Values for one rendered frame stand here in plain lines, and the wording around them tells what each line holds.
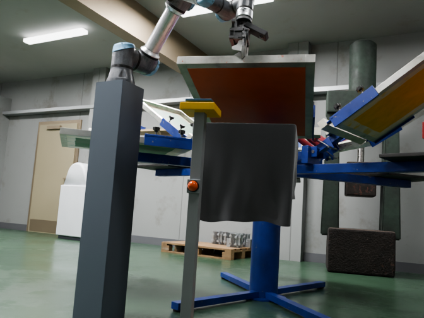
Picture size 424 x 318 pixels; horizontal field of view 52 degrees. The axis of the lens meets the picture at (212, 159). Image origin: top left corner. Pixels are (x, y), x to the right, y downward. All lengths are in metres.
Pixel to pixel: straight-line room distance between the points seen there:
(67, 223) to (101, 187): 5.29
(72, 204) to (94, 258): 5.23
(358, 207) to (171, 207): 2.91
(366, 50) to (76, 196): 4.84
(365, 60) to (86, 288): 4.32
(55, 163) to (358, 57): 5.83
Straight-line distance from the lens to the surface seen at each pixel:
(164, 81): 7.66
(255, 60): 1.87
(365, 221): 6.08
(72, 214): 7.45
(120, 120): 2.23
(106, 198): 2.21
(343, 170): 2.87
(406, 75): 2.59
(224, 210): 1.85
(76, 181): 7.50
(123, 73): 2.35
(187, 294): 1.60
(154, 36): 2.44
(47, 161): 9.04
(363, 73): 5.58
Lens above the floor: 0.55
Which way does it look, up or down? 7 degrees up
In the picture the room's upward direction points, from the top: 4 degrees clockwise
